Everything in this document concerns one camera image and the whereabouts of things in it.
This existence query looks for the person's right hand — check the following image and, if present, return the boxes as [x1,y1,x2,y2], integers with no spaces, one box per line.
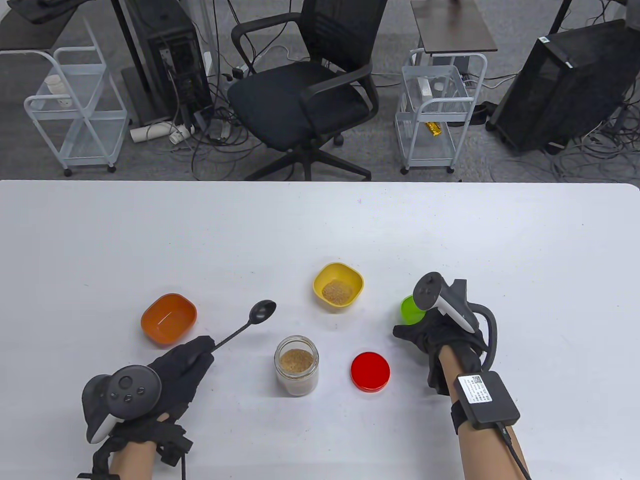
[393,310,489,397]

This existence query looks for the person's left hand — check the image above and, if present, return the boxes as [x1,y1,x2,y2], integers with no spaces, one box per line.
[92,336,216,467]

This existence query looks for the green plastic dish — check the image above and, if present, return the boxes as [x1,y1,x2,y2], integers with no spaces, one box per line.
[401,295,429,326]

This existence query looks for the orange plastic dish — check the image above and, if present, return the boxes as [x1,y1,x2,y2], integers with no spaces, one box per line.
[141,293,198,348]

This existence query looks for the red jar lid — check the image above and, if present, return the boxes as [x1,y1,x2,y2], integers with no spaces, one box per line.
[350,351,391,394]

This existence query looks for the black long-handled spoon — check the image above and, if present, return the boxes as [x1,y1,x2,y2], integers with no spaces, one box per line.
[212,300,277,351]

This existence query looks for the brown sugar granules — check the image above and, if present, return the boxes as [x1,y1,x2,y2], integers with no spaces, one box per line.
[277,349,317,396]
[321,280,354,306]

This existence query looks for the clear glass jar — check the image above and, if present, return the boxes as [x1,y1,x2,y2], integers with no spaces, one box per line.
[274,335,320,397]

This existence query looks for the yellow plastic dish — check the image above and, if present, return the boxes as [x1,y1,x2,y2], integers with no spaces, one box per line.
[313,262,365,311]

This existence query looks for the person's right forearm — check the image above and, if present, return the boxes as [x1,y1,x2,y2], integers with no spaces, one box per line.
[439,345,531,480]

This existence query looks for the person's left forearm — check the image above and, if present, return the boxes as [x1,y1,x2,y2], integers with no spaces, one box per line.
[109,440,161,480]

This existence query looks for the black grey tracking controller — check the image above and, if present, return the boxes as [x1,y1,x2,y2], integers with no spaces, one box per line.
[413,272,499,372]
[81,365,163,445]

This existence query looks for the black wrist sensor box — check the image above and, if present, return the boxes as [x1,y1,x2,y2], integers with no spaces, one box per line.
[451,371,521,437]

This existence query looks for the white rolled tube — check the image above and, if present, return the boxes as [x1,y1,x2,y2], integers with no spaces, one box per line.
[130,122,174,145]

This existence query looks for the black computer tower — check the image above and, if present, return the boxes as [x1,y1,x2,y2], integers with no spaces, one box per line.
[486,19,640,155]
[111,0,215,127]

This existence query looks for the black office chair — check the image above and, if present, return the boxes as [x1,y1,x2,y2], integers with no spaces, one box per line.
[227,0,390,182]

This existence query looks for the brown wooden side table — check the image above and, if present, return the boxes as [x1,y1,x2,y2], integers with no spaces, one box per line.
[411,0,499,76]

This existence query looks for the black metal stand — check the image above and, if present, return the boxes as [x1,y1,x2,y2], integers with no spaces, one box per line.
[547,0,575,36]

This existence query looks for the dark desk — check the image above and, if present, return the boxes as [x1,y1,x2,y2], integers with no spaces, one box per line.
[0,0,83,53]

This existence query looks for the white wire utility cart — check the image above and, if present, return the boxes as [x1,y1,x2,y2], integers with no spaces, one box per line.
[395,48,488,175]
[24,19,129,177]

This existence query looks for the tangle of floor cables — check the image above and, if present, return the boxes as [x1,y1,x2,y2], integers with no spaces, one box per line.
[490,75,640,184]
[170,0,263,182]

